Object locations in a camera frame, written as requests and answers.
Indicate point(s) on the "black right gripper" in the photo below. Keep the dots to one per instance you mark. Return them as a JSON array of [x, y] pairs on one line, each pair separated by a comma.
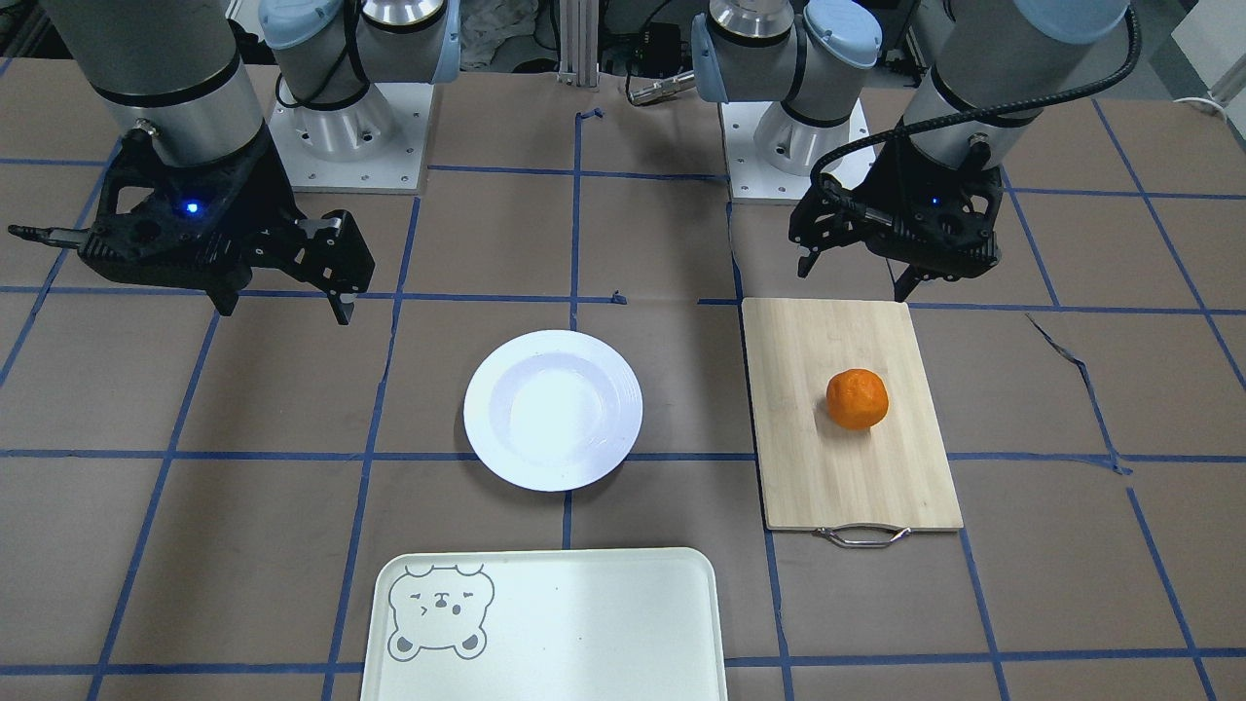
[[255, 198]]

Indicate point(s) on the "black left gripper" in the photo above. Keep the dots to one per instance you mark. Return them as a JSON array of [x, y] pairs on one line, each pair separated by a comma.
[[888, 187]]

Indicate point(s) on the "orange mandarin fruit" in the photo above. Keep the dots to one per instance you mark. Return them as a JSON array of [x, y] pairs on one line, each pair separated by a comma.
[[857, 399]]

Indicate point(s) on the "white round plate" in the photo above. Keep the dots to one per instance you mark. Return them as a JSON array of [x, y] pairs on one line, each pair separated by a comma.
[[553, 410]]

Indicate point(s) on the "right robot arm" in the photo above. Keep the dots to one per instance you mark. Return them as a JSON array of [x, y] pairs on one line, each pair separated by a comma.
[[177, 65]]

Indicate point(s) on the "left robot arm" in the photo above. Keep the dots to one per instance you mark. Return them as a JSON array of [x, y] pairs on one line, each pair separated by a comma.
[[1003, 63]]

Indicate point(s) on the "cream tray with bear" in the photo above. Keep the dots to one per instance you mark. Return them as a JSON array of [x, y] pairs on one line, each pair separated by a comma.
[[629, 623]]

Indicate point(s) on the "bamboo cutting board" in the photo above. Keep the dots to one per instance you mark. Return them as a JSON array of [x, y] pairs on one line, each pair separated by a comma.
[[817, 476]]

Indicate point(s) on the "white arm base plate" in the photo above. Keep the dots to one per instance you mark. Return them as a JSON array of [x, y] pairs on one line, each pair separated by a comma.
[[374, 146], [750, 156]]

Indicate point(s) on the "aluminium frame post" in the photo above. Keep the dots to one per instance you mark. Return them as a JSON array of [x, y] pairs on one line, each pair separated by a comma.
[[578, 44]]

